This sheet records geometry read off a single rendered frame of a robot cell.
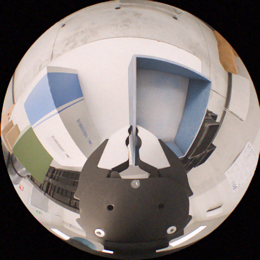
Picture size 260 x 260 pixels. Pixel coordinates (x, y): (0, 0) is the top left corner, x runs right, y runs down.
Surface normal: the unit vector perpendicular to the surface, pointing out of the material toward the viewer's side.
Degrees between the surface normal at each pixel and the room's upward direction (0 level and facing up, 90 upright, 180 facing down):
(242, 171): 90
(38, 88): 0
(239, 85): 90
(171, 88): 1
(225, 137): 90
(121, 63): 0
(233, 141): 90
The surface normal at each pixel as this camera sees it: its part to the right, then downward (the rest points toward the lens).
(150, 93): 0.11, 0.54
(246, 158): -0.99, 0.07
